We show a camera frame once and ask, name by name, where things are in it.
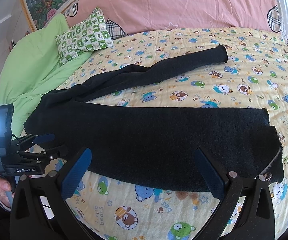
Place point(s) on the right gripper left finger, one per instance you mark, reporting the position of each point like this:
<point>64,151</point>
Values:
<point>39,209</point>

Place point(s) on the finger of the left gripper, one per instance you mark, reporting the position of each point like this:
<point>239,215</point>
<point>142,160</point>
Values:
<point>53,153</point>
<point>31,140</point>

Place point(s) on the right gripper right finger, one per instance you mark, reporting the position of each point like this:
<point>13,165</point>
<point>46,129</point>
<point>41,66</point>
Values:
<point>256,219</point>

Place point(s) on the black fleece pants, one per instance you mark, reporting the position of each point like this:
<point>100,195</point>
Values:
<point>154,146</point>

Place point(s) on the person's left hand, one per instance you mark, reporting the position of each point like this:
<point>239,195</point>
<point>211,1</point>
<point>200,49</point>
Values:
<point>6,194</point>

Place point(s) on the green duvet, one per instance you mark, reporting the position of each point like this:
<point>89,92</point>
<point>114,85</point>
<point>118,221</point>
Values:
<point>32,69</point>

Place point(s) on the green checkered pillow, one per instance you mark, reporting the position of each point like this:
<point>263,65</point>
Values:
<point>87,36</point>

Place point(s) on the yellow bear print bedsheet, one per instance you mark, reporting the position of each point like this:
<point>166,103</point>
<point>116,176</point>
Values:
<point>255,76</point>

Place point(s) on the pink plaid-heart quilt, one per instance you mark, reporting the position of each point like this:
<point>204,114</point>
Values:
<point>135,16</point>

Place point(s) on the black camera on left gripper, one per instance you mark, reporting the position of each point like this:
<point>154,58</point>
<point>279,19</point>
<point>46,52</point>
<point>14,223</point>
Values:
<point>6,113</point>

